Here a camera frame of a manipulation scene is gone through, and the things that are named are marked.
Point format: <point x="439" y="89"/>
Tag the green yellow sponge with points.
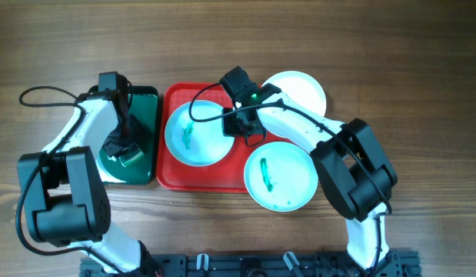
<point x="131" y="155"/>

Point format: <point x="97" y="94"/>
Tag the red plastic tray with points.
<point x="226" y="175"/>

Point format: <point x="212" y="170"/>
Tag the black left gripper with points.
<point x="141" y="133"/>

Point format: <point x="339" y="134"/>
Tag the green water tray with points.
<point x="144" y="107"/>

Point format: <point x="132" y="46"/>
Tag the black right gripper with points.
<point x="229" y="127"/>

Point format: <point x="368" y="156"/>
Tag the white plate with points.
<point x="280" y="176"/>
<point x="196" y="144"/>
<point x="298" y="90"/>

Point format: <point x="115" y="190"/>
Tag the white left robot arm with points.
<point x="63" y="202"/>

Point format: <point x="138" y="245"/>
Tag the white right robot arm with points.
<point x="353" y="169"/>

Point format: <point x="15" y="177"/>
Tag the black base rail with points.
<point x="396" y="263"/>

